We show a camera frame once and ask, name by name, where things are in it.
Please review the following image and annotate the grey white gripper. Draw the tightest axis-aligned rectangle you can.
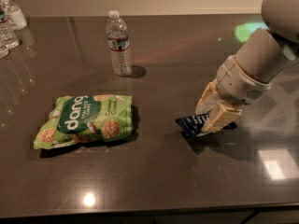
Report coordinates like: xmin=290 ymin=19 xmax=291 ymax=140
xmin=195 ymin=55 xmax=272 ymax=133

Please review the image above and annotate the dark blue rxbar wrapper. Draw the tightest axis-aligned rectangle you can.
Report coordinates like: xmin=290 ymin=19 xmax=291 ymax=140
xmin=176 ymin=113 xmax=237 ymax=137

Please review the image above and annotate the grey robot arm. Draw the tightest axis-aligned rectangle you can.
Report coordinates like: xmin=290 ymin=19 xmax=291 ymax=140
xmin=195 ymin=0 xmax=299 ymax=134

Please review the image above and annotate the clear plastic water bottle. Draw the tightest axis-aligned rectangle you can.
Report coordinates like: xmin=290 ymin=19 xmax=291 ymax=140
xmin=106 ymin=10 xmax=132 ymax=77

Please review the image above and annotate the green dang rice chips bag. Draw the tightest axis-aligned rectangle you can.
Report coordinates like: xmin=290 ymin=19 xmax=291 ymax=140
xmin=34 ymin=94 xmax=133 ymax=149

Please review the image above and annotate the clear water bottle left edge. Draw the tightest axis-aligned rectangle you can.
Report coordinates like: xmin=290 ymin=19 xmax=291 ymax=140
xmin=0 ymin=7 xmax=20 ymax=49

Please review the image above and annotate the partial clear bottle far left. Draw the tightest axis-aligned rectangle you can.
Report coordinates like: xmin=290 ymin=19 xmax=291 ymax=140
xmin=0 ymin=37 xmax=8 ymax=58

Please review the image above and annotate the white pump sanitizer bottle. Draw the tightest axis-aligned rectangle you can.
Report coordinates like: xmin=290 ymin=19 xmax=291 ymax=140
xmin=0 ymin=0 xmax=28 ymax=31

